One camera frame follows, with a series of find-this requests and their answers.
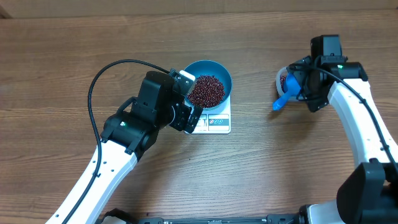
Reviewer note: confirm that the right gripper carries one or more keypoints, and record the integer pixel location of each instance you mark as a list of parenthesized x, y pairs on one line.
[(315, 102)]

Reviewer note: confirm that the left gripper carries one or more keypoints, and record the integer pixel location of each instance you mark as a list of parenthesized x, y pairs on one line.
[(184, 111)]

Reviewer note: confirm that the blue plastic measuring scoop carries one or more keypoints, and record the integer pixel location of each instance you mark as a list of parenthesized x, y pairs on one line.
[(292, 88)]

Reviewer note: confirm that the blue metal bowl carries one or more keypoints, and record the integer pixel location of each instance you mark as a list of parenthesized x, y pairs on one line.
[(212, 68)]

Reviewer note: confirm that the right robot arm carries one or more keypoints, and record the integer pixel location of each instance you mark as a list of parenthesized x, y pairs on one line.
[(369, 194)]

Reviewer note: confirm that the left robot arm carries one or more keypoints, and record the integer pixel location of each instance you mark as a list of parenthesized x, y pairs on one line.
[(126, 136)]

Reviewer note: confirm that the red beans in bowl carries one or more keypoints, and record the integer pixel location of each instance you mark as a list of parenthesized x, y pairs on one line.
[(208, 92)]

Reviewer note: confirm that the white digital kitchen scale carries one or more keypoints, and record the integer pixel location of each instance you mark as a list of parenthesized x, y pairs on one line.
[(215, 120)]

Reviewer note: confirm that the clear plastic container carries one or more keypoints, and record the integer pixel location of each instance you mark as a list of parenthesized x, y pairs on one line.
[(283, 72)]

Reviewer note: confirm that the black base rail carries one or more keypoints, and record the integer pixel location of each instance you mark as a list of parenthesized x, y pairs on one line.
[(118, 216)]

